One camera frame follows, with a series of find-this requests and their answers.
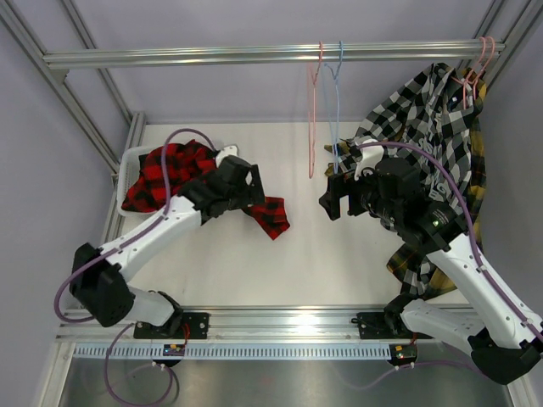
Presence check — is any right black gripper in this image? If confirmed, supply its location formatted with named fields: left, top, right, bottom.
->
left=319, top=161, right=401, bottom=225

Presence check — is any pink wire hanger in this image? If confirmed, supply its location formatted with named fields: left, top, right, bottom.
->
left=306, top=42, right=323, bottom=179
left=453, top=36, right=489, bottom=109
left=462, top=36, right=496, bottom=108

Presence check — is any red black plaid shirt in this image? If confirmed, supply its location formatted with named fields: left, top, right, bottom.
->
left=122, top=139, right=290, bottom=240

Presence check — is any light blue wire hanger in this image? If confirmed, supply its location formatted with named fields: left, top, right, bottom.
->
left=322, top=41, right=344, bottom=175

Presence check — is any white plastic basket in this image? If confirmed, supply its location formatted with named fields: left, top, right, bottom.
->
left=116, top=146, right=156, bottom=217

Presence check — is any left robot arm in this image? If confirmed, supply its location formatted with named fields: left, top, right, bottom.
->
left=70, top=155, right=265, bottom=338

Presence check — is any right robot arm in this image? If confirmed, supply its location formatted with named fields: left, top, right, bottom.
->
left=319, top=159, right=542, bottom=385

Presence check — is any yellow plaid shirt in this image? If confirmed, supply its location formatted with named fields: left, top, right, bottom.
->
left=324, top=67, right=489, bottom=300

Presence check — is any grey white plaid shirt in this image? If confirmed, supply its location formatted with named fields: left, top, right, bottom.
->
left=336, top=63, right=487, bottom=300

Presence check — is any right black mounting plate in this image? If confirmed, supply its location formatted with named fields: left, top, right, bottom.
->
left=350, top=311, right=419, bottom=340

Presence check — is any black mounting plate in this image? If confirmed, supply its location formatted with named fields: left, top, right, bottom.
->
left=133, top=312, right=210, bottom=340
left=350, top=311, right=419, bottom=340

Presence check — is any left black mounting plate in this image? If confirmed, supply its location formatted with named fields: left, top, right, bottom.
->
left=133, top=312, right=210, bottom=340

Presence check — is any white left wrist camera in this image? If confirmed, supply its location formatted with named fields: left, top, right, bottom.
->
left=215, top=144, right=238, bottom=167

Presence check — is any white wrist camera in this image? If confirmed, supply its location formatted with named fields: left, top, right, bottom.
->
left=215, top=144, right=238, bottom=167
left=351, top=137, right=384, bottom=181

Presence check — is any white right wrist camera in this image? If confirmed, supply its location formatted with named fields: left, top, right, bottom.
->
left=351, top=137, right=384, bottom=181

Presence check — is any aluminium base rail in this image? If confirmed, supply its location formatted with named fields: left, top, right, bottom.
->
left=54, top=305, right=483, bottom=343

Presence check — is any aluminium hanging rail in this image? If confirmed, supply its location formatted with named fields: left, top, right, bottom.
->
left=42, top=39, right=506, bottom=70

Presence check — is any right aluminium frame post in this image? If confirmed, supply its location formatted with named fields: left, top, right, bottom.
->
left=473, top=0, right=542, bottom=90

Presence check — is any aluminium frame post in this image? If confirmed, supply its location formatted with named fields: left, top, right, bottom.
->
left=473, top=0, right=542, bottom=90
left=1, top=1, right=146, bottom=176

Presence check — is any white slotted cable duct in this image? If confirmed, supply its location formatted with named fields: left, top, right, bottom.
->
left=73, top=342, right=392, bottom=360

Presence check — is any left aluminium frame post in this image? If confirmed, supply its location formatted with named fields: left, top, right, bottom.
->
left=1, top=1, right=146, bottom=176

